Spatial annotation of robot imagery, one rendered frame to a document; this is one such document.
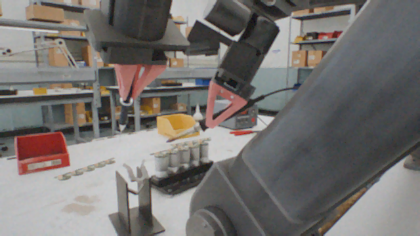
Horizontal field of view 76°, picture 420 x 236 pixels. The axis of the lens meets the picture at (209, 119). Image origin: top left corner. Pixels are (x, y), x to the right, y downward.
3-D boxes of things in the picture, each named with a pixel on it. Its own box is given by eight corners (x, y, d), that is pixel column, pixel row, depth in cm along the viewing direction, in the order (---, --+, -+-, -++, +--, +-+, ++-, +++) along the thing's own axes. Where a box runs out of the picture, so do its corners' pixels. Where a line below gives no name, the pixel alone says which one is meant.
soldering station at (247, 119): (258, 127, 103) (258, 102, 101) (233, 131, 97) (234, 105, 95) (233, 121, 116) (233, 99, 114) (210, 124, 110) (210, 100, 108)
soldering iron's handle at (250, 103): (203, 134, 48) (268, 103, 47) (197, 121, 48) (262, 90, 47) (203, 130, 50) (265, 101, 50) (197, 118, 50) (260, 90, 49)
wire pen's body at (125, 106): (118, 127, 38) (128, 61, 31) (115, 119, 39) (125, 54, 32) (129, 126, 39) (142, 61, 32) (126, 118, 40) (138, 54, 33)
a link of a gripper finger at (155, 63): (87, 82, 35) (90, 14, 30) (140, 80, 39) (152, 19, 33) (98, 117, 31) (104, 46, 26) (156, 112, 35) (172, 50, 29)
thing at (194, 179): (205, 165, 63) (205, 160, 62) (228, 174, 58) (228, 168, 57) (146, 187, 51) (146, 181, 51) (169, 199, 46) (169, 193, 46)
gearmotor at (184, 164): (192, 172, 55) (191, 148, 54) (183, 175, 54) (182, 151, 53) (184, 168, 57) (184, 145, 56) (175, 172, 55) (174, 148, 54)
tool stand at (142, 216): (119, 260, 37) (129, 222, 30) (103, 198, 43) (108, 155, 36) (158, 245, 40) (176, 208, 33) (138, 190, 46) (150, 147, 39)
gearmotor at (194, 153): (201, 168, 57) (201, 145, 56) (193, 171, 56) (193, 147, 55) (193, 165, 59) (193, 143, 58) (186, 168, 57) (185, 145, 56)
